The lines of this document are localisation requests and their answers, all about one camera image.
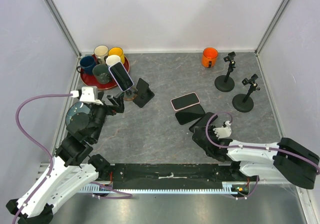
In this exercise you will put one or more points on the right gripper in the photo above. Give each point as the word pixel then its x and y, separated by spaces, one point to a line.
pixel 202 128

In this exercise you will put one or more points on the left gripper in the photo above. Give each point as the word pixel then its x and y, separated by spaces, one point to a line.
pixel 114 109

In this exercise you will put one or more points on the black phone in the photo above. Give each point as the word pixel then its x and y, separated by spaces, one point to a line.
pixel 190 114
pixel 201 122

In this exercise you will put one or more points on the black flat-base phone stand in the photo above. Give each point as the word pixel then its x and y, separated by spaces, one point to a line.
pixel 143 94

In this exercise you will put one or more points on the black round-base phone stand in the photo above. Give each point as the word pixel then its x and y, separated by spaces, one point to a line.
pixel 225 83

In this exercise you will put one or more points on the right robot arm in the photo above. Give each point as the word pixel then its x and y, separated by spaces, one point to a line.
pixel 283 160

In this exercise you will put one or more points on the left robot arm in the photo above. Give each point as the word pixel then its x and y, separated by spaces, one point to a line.
pixel 72 166

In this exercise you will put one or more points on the wooden round-base phone stand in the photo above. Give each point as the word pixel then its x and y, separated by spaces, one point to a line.
pixel 130 94

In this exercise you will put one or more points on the dark green mug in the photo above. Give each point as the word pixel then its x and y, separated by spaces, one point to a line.
pixel 101 73

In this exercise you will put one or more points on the red round tray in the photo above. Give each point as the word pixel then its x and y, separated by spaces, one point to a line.
pixel 90 80

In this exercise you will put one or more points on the blue ceramic plate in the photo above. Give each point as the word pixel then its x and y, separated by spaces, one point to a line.
pixel 78 117

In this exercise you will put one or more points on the white mug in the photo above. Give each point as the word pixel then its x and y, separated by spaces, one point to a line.
pixel 112 60

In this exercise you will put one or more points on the blue mug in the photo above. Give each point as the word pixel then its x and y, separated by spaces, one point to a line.
pixel 87 64

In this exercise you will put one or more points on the yellow mug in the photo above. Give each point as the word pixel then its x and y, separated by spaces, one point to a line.
pixel 117 51

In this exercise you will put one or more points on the cream mug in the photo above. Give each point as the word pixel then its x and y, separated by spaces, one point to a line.
pixel 101 53

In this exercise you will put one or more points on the orange mug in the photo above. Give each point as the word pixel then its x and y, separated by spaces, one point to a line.
pixel 209 57

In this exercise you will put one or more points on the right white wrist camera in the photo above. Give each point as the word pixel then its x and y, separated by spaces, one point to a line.
pixel 224 131

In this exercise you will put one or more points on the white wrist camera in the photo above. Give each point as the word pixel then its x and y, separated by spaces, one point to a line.
pixel 87 94
pixel 224 131

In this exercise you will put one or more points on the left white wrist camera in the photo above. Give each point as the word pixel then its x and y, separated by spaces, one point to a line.
pixel 87 94

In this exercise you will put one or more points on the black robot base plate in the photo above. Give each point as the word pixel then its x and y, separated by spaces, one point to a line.
pixel 171 176

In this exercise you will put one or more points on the grey slotted cable duct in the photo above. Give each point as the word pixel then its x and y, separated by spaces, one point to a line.
pixel 225 189

